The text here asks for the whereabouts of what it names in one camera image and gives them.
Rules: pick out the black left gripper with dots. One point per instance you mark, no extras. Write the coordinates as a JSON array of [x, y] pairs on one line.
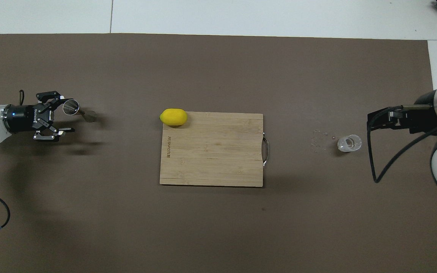
[[21, 118]]

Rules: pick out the small clear glass cup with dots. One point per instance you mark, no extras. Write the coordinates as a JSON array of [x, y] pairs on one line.
[[349, 143]]

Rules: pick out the yellow lemon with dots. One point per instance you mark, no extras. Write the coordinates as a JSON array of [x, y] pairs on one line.
[[173, 117]]

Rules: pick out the steel double jigger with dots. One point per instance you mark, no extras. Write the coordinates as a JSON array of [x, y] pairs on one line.
[[71, 107]]

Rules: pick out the bamboo cutting board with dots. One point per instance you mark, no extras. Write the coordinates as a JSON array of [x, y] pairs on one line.
[[211, 159]]

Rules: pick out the brown table mat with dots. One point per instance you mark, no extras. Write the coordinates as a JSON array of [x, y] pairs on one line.
[[89, 227]]

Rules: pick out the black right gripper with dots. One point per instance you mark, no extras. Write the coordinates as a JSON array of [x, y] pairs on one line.
[[425, 117]]

